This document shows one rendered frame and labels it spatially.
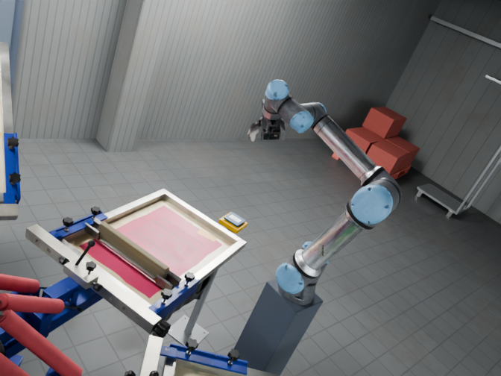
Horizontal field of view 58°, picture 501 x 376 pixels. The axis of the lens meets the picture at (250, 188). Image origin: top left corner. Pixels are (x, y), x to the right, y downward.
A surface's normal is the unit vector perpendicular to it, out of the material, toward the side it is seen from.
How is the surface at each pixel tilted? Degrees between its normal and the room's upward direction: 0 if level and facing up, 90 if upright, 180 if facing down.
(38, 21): 90
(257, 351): 90
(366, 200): 83
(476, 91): 90
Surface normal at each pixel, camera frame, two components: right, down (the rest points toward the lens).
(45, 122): 0.62, 0.56
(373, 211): -0.46, 0.12
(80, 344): 0.35, -0.83
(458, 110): -0.70, 0.07
